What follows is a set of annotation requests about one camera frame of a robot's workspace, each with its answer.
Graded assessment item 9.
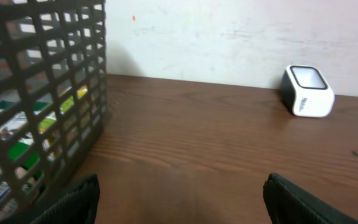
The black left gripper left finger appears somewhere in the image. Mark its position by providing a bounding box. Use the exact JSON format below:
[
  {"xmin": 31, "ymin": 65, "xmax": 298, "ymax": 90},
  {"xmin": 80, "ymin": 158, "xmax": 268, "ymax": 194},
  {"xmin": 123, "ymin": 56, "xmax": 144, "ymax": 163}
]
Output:
[{"xmin": 0, "ymin": 173, "xmax": 100, "ymax": 224}]

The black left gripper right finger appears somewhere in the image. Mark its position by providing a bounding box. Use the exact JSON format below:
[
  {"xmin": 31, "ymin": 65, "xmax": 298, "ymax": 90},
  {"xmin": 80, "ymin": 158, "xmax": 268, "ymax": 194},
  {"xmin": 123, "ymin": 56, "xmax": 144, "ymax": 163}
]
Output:
[{"xmin": 263, "ymin": 173, "xmax": 358, "ymax": 224}]

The white barcode scanner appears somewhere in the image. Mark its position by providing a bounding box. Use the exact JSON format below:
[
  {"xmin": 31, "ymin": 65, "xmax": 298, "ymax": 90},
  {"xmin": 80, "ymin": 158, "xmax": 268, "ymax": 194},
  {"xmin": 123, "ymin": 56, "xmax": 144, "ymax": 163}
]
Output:
[{"xmin": 280, "ymin": 65, "xmax": 335, "ymax": 118}]

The green 3M package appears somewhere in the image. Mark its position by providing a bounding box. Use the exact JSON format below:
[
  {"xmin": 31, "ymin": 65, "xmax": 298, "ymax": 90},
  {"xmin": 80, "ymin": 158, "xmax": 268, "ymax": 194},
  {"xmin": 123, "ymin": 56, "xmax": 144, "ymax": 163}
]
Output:
[{"xmin": 0, "ymin": 101, "xmax": 42, "ymax": 190}]

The dark grey plastic mesh basket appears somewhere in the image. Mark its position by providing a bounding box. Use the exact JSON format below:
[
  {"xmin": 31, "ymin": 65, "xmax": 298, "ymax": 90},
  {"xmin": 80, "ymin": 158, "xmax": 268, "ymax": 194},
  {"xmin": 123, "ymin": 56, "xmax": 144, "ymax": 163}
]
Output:
[{"xmin": 0, "ymin": 0, "xmax": 108, "ymax": 221}]

